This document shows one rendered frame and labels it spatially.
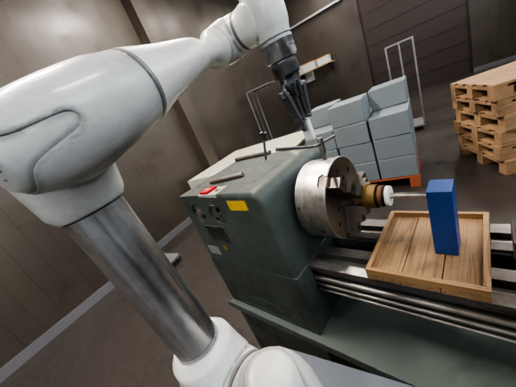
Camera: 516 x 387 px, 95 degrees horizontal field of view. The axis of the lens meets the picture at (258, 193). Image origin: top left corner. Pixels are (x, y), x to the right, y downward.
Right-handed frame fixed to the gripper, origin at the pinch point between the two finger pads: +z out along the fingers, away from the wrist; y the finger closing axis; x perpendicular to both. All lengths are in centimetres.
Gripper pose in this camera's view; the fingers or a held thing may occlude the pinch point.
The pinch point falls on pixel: (307, 129)
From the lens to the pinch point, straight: 77.5
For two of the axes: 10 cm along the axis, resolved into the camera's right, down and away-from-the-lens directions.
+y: 5.7, -5.6, 6.0
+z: 4.2, 8.3, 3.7
